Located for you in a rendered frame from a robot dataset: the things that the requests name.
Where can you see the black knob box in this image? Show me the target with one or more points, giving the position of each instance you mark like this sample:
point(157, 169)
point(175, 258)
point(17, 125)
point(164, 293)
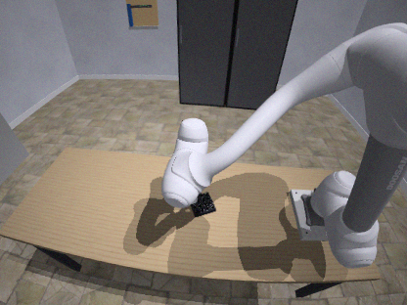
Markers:
point(201, 207)

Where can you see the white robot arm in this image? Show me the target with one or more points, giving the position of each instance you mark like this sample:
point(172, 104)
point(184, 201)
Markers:
point(374, 61)

